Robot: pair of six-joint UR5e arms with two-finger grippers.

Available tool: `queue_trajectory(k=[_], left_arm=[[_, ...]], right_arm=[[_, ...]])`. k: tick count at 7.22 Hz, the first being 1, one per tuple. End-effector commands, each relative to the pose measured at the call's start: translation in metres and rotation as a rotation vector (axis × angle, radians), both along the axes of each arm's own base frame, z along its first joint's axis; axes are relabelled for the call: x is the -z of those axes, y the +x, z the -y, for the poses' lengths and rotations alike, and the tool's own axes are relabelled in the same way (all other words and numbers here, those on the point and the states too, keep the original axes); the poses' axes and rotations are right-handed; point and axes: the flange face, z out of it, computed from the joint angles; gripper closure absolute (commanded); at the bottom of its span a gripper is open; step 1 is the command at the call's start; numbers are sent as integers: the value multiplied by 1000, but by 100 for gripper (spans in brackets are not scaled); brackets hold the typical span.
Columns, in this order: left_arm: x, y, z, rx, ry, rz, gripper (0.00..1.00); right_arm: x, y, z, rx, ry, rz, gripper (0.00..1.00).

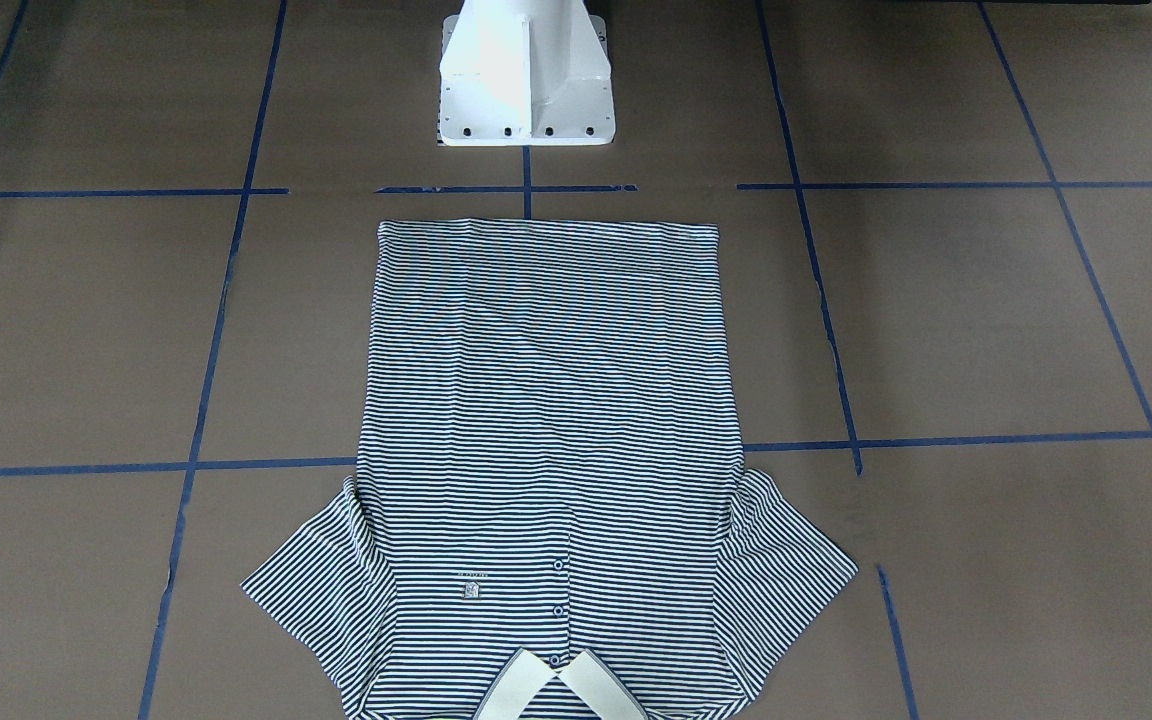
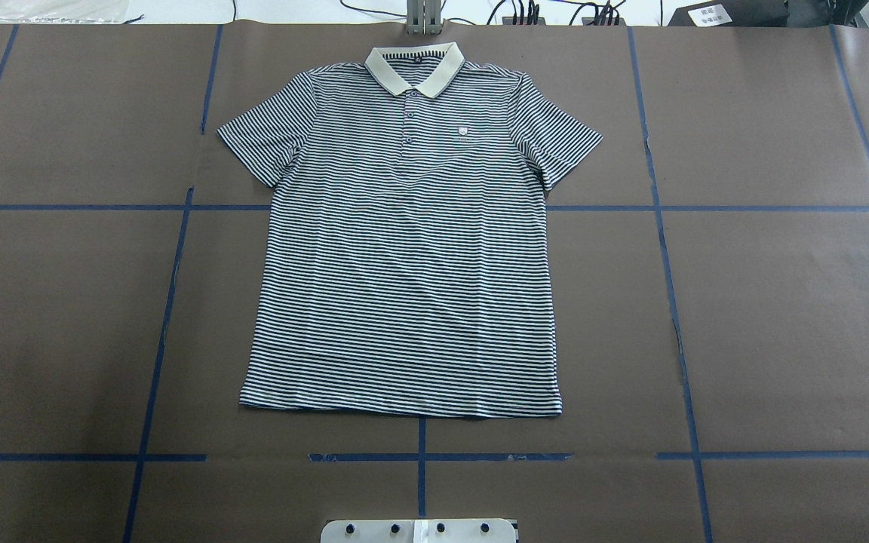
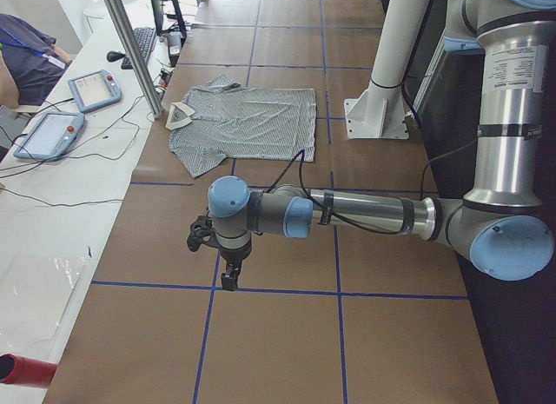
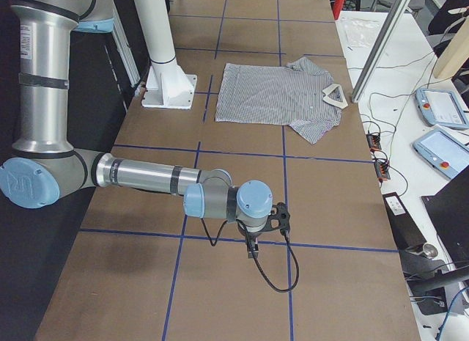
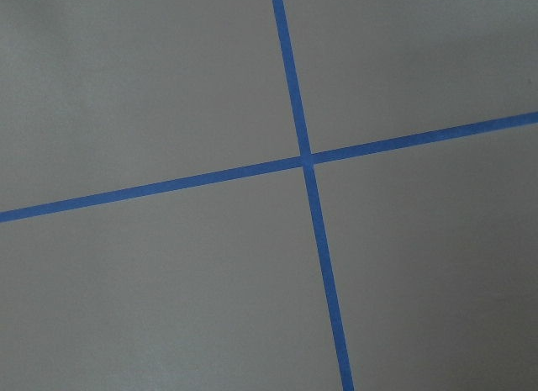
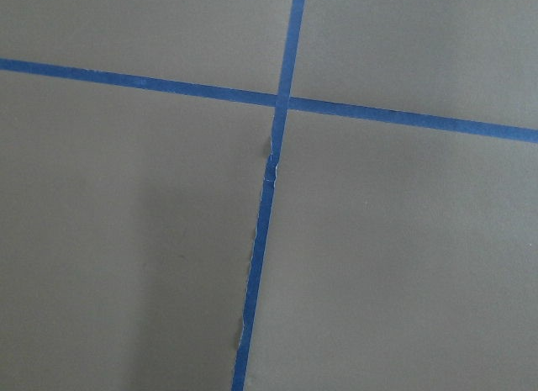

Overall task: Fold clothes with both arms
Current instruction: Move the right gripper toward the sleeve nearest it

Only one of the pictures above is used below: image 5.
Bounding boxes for blue tape grid lines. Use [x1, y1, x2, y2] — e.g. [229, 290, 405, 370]
[1, 0, 537, 390]

